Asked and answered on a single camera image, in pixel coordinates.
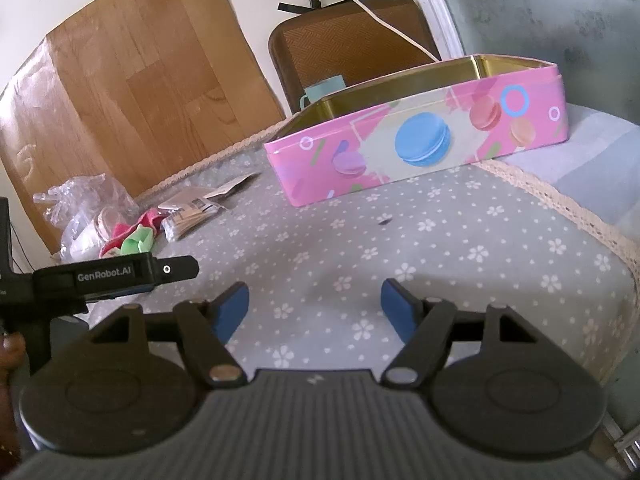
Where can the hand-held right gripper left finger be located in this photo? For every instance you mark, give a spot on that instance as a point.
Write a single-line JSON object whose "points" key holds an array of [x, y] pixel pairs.
{"points": [[232, 310]]}

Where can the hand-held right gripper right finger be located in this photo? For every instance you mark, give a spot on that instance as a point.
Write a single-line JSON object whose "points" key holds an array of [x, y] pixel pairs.
{"points": [[396, 310]]}

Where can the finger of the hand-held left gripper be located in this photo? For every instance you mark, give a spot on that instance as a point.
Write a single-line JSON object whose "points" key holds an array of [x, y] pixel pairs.
{"points": [[125, 293], [175, 267]]}

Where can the green soft item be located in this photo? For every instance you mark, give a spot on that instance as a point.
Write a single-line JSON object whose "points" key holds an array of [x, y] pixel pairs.
{"points": [[136, 242]]}

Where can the pink macaron print tin box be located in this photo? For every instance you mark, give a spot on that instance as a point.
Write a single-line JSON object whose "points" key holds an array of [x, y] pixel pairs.
{"points": [[425, 140]]}

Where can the person's left hand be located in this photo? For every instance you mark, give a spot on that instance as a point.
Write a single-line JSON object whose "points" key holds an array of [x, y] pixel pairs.
{"points": [[11, 355]]}

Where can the beige packet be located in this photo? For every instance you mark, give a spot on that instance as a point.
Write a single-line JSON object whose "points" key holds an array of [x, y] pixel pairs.
{"points": [[185, 224]]}

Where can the pink cloth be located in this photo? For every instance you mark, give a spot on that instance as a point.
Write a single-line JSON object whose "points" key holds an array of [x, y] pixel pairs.
{"points": [[145, 221]]}

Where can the small white packet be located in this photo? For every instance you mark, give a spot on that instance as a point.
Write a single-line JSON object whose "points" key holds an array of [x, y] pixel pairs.
{"points": [[192, 205]]}

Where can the clear plastic bag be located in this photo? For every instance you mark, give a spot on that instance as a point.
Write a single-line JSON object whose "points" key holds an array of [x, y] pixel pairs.
{"points": [[80, 205]]}

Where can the grey paper packet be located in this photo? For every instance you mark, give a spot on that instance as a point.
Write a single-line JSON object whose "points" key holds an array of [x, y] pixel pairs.
{"points": [[232, 186]]}

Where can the wood pattern board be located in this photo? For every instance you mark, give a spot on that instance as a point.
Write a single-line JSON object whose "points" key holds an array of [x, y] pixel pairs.
{"points": [[125, 85]]}

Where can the teal cup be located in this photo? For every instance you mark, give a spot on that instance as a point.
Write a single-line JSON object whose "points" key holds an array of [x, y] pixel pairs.
{"points": [[325, 89]]}

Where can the light blue cloth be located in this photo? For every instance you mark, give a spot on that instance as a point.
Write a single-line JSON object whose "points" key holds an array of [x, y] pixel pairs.
{"points": [[590, 160]]}

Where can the brown chair back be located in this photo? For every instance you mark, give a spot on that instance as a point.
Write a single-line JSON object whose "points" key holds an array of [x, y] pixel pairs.
{"points": [[340, 45]]}

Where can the black tape strip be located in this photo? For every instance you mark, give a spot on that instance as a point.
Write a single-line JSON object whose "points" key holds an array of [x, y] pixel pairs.
{"points": [[295, 7]]}

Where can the white window frame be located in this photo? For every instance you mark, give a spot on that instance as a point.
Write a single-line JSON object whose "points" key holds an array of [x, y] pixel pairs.
{"points": [[435, 5]]}

